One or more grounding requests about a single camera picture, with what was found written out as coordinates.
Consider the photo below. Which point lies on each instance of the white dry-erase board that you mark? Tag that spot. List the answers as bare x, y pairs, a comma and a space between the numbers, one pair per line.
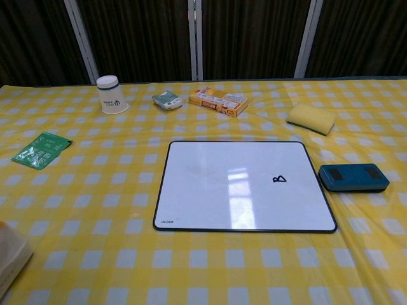
222, 187

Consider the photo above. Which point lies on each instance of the dark pleated curtain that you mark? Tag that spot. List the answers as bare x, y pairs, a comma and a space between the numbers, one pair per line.
143, 35

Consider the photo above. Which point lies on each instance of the white metal frame post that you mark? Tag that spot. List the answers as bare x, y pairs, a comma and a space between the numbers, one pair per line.
83, 38
306, 38
195, 38

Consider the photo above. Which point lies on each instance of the beige box with orange edge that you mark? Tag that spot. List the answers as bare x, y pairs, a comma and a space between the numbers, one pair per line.
11, 251

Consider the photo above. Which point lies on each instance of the upturned white paper cup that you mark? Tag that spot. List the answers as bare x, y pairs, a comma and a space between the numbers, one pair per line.
110, 97

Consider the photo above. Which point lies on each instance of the yellow and orange flat box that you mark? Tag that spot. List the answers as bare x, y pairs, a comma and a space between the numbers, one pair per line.
219, 100

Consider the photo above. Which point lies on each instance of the green plastic packet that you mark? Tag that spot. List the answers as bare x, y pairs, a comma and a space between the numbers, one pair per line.
39, 152

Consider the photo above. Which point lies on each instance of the blue whiteboard eraser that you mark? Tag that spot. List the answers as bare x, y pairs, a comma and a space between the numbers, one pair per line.
351, 178

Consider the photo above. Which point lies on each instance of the yellow and white checked tablecloth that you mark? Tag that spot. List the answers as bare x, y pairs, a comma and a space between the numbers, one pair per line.
95, 206

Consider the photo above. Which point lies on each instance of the green and white tissue pack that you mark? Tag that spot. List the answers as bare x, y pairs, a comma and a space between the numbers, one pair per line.
167, 100

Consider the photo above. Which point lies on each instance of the yellow sponge with green base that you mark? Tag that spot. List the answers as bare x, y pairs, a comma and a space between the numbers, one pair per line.
313, 117

